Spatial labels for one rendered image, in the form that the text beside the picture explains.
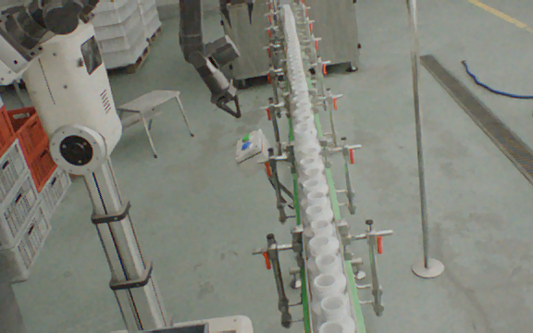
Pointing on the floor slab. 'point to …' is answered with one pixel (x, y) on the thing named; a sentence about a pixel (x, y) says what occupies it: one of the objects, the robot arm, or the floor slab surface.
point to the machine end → (253, 43)
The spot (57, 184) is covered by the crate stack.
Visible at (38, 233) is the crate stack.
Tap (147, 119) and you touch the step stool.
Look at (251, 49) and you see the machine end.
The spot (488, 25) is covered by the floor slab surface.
